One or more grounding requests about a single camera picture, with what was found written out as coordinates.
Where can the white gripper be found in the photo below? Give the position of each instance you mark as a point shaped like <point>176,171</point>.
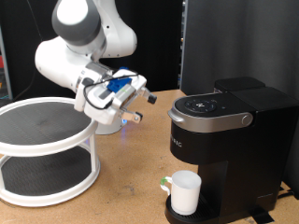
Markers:
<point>102,115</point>

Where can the white mug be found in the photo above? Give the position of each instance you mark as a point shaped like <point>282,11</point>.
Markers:
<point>185,193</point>

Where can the black Keurig coffee machine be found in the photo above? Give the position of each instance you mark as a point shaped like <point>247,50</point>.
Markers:
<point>236,149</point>

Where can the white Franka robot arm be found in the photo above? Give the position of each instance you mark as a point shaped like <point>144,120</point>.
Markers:
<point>62,65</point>

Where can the clear water tank black lid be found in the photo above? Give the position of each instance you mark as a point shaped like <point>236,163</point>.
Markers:
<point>239,84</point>

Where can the white two-tier turntable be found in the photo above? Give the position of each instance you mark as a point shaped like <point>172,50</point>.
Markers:
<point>46,174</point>

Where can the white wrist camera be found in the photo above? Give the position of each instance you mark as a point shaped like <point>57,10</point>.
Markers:
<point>137,83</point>

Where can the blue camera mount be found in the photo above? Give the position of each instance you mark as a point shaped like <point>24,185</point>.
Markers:
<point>118,84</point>

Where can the grey metal frame post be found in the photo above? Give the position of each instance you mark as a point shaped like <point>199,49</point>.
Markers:
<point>181,46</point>

